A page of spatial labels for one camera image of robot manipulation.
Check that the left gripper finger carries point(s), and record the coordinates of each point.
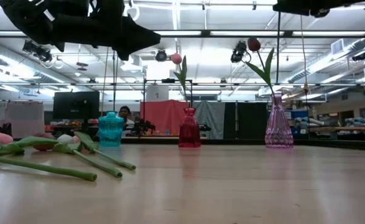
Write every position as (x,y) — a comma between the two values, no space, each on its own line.
(135,37)

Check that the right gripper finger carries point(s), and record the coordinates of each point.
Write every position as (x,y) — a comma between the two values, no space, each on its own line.
(294,7)

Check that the white artificial tulip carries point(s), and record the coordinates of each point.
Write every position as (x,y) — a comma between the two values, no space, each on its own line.
(65,139)
(45,168)

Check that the teal glass vase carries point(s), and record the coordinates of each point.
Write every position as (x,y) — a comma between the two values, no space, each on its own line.
(110,130)

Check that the red glass vase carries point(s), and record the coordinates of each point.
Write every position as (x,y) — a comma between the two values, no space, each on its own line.
(189,130)

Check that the pink glass vase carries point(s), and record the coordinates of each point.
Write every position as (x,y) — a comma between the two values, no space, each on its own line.
(278,130)

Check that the white cylinder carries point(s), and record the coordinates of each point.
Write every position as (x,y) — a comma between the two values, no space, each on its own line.
(157,93)

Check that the overhead beam with lights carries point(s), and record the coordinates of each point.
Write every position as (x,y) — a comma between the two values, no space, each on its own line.
(205,33)

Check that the person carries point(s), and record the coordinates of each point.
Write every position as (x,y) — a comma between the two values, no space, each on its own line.
(125,112)

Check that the black monitor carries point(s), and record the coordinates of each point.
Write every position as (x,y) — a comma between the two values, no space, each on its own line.
(76,105)

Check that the red cloth partition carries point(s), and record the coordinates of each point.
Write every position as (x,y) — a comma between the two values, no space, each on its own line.
(163,116)

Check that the pink board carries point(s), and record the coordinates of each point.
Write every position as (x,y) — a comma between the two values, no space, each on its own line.
(25,118)

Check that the blue boxes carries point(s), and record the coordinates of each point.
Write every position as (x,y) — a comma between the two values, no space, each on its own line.
(297,115)

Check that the grey cloth partition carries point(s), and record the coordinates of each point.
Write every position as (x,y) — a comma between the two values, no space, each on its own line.
(211,118)

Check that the black partition panel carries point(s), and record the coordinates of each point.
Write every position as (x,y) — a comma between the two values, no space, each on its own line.
(250,119)

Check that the wooden work table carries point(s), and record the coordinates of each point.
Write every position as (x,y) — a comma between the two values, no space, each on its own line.
(350,128)

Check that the black hanging camera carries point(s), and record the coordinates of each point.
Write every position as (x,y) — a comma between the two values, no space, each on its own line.
(162,55)
(40,53)
(238,51)

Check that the black stand frame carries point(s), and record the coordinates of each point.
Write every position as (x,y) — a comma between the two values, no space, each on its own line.
(168,81)

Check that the black vertical post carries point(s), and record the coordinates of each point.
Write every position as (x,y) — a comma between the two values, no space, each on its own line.
(278,62)

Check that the black aluminium table frame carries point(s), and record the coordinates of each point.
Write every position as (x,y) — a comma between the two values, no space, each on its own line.
(325,144)

